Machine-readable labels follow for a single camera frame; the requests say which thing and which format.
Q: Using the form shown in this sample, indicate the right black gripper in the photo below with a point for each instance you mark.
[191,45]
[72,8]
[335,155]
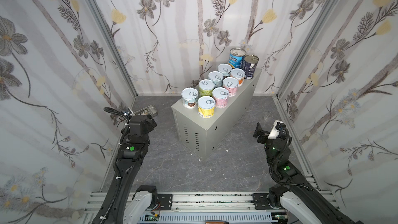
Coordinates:
[259,131]

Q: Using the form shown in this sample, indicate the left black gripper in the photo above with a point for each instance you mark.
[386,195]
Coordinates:
[146,121]

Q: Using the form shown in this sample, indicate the teal grey can white lid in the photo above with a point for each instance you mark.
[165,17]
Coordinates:
[189,97]

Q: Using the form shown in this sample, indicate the pale pink can white lid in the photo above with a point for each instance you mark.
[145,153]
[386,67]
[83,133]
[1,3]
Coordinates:
[220,96]

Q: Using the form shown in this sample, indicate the yellow can white lid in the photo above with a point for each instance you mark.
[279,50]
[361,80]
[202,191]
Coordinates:
[206,106]

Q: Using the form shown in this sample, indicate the orange can white lid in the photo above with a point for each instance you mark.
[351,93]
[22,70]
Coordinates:
[238,74]

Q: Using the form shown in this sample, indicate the green can white lid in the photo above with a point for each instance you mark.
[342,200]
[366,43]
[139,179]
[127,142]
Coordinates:
[206,86]

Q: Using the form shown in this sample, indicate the light teal can white lid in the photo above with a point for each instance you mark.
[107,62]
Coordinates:
[216,77]

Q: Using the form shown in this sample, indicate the dark navy food can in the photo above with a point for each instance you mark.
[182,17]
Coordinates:
[248,65]

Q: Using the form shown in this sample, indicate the blue soup can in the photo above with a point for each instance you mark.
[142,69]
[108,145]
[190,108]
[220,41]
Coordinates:
[236,57]

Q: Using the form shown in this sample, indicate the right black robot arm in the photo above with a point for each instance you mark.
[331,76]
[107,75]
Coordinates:
[292,191]

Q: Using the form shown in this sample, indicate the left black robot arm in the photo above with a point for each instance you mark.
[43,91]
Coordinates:
[132,148]

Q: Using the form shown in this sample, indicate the metal tray with contents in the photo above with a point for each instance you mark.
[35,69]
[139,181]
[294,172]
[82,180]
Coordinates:
[149,110]

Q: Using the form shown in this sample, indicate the grey metal cabinet box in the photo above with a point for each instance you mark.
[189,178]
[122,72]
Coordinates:
[202,136]

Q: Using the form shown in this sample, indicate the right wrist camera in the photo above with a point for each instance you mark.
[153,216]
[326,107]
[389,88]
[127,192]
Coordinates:
[274,133]

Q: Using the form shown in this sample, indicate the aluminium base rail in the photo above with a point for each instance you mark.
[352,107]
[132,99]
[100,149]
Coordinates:
[228,207]

